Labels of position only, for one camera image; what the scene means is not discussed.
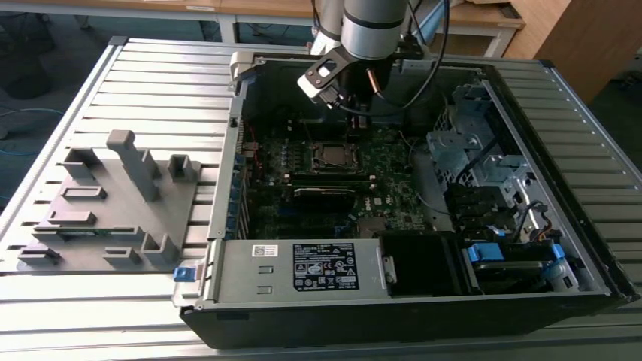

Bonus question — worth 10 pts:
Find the metal socket cover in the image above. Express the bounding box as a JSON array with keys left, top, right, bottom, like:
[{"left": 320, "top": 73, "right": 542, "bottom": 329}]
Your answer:
[{"left": 310, "top": 141, "right": 362, "bottom": 174}]

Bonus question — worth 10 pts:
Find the silver CPU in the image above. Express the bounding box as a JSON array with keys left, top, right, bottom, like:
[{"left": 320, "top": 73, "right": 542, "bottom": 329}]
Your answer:
[{"left": 320, "top": 144, "right": 348, "bottom": 165}]

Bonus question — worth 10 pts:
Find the metal locking lever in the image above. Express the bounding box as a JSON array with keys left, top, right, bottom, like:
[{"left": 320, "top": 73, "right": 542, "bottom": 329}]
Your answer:
[{"left": 358, "top": 148, "right": 390, "bottom": 169}]

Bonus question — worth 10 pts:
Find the black RAM slot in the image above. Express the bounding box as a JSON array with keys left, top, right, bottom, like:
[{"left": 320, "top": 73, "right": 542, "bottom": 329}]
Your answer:
[
  {"left": 288, "top": 177, "right": 372, "bottom": 189},
  {"left": 290, "top": 170, "right": 368, "bottom": 179}
]

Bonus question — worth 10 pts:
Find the silver metal drive cage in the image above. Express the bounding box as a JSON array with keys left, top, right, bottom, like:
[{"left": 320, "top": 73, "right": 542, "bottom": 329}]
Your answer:
[{"left": 424, "top": 73, "right": 578, "bottom": 241}]

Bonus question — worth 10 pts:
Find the green motherboard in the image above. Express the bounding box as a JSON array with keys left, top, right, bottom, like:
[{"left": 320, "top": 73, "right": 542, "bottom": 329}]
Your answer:
[{"left": 239, "top": 123, "right": 446, "bottom": 241}]

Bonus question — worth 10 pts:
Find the wooden desk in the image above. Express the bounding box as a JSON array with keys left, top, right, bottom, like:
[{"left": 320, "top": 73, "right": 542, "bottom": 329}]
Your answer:
[{"left": 0, "top": 0, "right": 527, "bottom": 58}]

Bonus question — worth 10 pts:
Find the bronze chipset heatsink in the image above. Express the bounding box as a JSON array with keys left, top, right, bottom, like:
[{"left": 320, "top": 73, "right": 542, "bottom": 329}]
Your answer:
[{"left": 358, "top": 217, "right": 387, "bottom": 240}]

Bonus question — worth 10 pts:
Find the wooden cabinet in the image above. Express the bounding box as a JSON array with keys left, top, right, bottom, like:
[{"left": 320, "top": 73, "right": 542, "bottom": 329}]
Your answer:
[{"left": 503, "top": 0, "right": 642, "bottom": 105}]

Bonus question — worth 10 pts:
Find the grey power supply unit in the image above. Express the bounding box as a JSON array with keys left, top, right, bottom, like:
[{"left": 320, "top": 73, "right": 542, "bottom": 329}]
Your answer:
[{"left": 199, "top": 238, "right": 398, "bottom": 306}]

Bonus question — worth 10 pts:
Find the black hard disk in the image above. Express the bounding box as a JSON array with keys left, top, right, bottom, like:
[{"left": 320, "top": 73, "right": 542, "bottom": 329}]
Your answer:
[{"left": 473, "top": 261, "right": 547, "bottom": 295}]

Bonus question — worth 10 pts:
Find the grey parts rack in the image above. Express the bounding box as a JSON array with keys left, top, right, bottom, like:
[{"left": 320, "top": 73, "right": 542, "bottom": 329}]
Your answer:
[{"left": 15, "top": 129, "right": 204, "bottom": 274}]

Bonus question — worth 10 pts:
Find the black open PC case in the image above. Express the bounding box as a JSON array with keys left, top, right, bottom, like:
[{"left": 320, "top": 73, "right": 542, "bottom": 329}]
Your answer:
[{"left": 172, "top": 50, "right": 641, "bottom": 350}]

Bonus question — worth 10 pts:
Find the black office chair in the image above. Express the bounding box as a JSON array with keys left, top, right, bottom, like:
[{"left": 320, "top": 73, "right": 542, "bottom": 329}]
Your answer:
[{"left": 0, "top": 11, "right": 57, "bottom": 101}]

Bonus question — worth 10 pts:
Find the green RAM stick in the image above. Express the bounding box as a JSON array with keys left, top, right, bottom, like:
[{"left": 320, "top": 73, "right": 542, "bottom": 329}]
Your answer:
[{"left": 55, "top": 228, "right": 115, "bottom": 239}]

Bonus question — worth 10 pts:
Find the white-rimmed wrist camera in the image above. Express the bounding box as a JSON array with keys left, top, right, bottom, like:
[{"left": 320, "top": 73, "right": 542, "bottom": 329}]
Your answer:
[{"left": 296, "top": 56, "right": 352, "bottom": 110}]

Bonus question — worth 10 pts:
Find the black looped cable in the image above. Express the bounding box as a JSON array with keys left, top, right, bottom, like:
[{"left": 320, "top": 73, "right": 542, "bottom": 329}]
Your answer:
[{"left": 404, "top": 80, "right": 448, "bottom": 127}]

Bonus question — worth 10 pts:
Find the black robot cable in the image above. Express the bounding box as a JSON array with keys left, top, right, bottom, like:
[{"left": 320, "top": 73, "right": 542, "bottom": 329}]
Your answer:
[{"left": 340, "top": 0, "right": 450, "bottom": 114}]

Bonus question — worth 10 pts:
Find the grey case release handle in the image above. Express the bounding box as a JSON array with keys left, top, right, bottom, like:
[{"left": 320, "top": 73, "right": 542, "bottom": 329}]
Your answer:
[{"left": 228, "top": 51, "right": 267, "bottom": 82}]

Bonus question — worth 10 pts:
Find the black drive cable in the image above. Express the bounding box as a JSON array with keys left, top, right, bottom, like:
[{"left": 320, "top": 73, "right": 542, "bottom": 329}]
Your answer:
[{"left": 453, "top": 137, "right": 503, "bottom": 189}]

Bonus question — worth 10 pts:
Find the black power cable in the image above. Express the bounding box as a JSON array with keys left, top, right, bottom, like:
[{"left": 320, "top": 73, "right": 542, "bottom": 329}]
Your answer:
[{"left": 515, "top": 201, "right": 549, "bottom": 236}]

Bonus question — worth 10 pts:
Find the coloured wire bundle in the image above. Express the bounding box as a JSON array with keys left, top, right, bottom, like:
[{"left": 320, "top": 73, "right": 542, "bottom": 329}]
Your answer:
[{"left": 531, "top": 221, "right": 563, "bottom": 245}]

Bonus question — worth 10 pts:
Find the blue floor cable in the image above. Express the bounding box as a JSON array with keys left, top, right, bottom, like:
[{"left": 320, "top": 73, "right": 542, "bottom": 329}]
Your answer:
[{"left": 0, "top": 107, "right": 67, "bottom": 157}]

